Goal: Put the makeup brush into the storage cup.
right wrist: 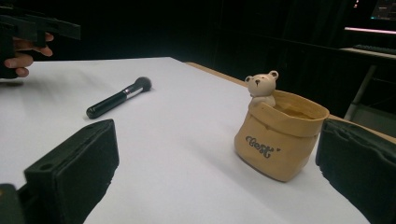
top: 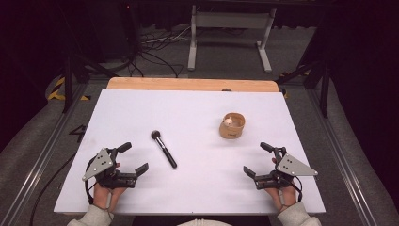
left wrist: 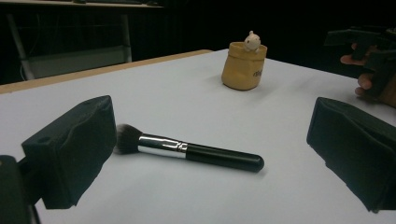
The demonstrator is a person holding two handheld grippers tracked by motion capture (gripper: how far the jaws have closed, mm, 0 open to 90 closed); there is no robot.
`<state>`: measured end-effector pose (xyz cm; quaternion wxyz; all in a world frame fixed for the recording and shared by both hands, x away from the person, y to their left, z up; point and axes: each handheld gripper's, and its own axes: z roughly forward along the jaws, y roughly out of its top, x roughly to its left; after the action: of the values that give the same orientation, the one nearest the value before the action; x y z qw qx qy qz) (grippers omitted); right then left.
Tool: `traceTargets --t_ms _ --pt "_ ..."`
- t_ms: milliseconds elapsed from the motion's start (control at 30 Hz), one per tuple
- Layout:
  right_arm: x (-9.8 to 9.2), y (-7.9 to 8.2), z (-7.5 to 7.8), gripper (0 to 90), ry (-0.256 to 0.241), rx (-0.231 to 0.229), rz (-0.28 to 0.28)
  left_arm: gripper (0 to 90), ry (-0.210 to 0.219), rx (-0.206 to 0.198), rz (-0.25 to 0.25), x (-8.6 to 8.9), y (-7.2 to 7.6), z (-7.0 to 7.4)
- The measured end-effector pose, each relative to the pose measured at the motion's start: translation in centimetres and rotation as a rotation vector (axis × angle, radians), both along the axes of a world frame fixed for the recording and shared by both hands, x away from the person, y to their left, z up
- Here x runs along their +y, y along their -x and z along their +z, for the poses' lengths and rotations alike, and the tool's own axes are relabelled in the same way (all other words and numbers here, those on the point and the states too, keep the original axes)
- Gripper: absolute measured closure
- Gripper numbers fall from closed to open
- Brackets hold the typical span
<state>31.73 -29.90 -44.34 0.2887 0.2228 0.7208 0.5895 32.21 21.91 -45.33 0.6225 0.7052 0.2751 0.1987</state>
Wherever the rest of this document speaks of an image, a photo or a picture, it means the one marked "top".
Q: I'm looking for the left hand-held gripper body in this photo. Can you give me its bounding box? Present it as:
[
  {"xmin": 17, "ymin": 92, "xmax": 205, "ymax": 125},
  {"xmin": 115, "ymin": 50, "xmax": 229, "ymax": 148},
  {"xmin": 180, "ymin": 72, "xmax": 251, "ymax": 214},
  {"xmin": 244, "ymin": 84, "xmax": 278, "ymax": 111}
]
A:
[{"xmin": 82, "ymin": 146, "xmax": 139, "ymax": 190}]

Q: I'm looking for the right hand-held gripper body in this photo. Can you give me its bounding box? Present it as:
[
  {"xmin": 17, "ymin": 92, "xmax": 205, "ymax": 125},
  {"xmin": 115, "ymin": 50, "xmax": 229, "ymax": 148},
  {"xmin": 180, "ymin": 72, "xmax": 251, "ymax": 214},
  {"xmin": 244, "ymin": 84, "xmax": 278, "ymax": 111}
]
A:
[{"xmin": 254, "ymin": 146, "xmax": 319, "ymax": 191}]

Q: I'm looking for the person's right hand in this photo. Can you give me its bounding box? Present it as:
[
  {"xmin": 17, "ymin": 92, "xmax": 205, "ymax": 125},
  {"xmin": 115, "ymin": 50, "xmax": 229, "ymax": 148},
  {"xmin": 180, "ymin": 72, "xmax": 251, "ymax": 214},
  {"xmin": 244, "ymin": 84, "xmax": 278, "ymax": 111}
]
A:
[{"xmin": 263, "ymin": 182, "xmax": 297, "ymax": 212}]

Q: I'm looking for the person's left hand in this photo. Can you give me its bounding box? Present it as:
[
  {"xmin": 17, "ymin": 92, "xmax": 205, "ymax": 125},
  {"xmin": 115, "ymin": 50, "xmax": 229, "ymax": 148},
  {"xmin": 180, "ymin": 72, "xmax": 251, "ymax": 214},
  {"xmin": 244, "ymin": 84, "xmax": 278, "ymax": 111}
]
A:
[{"xmin": 92, "ymin": 183, "xmax": 127, "ymax": 211}]

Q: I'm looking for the black makeup brush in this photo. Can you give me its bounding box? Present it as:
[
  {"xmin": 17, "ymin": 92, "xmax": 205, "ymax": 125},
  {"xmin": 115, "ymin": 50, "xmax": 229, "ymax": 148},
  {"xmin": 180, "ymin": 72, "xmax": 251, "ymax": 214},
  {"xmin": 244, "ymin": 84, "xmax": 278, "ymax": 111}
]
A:
[{"xmin": 150, "ymin": 129, "xmax": 179, "ymax": 170}]

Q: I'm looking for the tan round cup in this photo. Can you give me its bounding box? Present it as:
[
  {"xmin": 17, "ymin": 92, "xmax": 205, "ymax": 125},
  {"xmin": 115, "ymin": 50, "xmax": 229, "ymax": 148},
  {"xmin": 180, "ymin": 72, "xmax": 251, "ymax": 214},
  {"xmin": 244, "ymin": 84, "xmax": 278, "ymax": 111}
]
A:
[{"xmin": 218, "ymin": 112, "xmax": 247, "ymax": 140}]

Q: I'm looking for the white table mat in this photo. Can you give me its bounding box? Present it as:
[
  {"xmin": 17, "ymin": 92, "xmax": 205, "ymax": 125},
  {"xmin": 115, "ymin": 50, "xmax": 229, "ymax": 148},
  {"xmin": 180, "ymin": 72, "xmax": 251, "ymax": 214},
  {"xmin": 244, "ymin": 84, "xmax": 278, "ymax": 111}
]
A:
[{"xmin": 53, "ymin": 89, "xmax": 327, "ymax": 216}]

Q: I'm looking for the black tripod stand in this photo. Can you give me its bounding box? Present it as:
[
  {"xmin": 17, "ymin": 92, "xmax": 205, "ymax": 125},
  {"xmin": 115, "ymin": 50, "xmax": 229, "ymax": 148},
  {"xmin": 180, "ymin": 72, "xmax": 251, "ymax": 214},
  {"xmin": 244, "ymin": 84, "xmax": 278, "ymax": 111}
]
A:
[
  {"xmin": 275, "ymin": 46, "xmax": 331, "ymax": 120},
  {"xmin": 61, "ymin": 46, "xmax": 120, "ymax": 115}
]

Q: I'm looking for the yellow black hazard tape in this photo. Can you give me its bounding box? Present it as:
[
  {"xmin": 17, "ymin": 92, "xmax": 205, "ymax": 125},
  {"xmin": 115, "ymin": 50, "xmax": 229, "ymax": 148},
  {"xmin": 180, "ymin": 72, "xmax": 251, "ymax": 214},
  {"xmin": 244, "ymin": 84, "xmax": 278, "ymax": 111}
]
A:
[{"xmin": 46, "ymin": 76, "xmax": 92, "ymax": 103}]

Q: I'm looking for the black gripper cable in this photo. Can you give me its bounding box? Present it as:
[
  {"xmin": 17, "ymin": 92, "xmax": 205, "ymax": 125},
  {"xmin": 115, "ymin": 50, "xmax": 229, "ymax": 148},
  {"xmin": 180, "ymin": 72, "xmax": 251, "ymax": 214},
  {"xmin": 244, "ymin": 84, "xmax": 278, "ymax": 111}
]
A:
[
  {"xmin": 290, "ymin": 174, "xmax": 304, "ymax": 202},
  {"xmin": 84, "ymin": 179, "xmax": 96, "ymax": 205}
]

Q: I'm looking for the aluminium floor rail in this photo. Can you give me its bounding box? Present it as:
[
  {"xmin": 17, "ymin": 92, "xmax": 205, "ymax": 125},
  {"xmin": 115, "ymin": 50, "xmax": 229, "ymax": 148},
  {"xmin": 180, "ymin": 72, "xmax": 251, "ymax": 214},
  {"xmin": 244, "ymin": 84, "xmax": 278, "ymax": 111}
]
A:
[
  {"xmin": 305, "ymin": 88, "xmax": 381, "ymax": 226},
  {"xmin": 0, "ymin": 82, "xmax": 89, "ymax": 226}
]

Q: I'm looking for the black floor cable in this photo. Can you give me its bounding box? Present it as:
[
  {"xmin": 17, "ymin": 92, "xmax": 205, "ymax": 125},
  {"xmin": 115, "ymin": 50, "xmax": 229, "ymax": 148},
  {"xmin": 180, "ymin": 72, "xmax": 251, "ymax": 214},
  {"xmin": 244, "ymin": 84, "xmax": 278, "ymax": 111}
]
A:
[{"xmin": 28, "ymin": 152, "xmax": 78, "ymax": 226}]

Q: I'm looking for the bundle of floor cables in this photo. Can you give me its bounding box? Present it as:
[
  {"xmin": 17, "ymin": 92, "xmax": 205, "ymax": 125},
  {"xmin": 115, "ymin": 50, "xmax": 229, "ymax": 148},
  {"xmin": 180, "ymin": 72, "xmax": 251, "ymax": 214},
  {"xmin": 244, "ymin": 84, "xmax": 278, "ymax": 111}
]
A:
[{"xmin": 136, "ymin": 24, "xmax": 193, "ymax": 79}]

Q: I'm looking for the white metal stand frame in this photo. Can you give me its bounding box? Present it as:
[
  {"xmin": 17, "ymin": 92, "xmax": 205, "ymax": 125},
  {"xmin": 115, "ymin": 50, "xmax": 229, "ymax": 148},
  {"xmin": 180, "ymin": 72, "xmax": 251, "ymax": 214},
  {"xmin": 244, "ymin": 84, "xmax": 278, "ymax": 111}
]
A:
[{"xmin": 186, "ymin": 4, "xmax": 278, "ymax": 74}]

